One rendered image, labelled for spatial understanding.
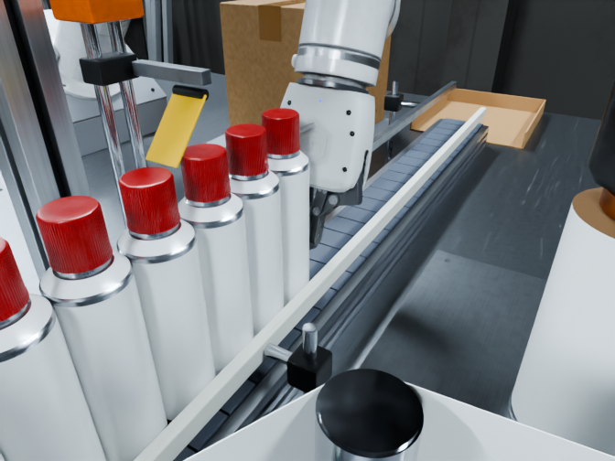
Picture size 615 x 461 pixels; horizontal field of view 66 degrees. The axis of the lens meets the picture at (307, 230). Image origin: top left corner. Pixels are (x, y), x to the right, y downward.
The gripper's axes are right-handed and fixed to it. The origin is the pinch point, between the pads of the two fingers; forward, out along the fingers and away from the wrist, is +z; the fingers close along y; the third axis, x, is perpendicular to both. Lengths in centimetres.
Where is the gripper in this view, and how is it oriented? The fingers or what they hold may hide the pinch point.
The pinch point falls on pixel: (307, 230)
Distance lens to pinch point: 52.2
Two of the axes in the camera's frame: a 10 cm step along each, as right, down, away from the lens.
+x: 4.8, -1.2, 8.7
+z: -1.7, 9.6, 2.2
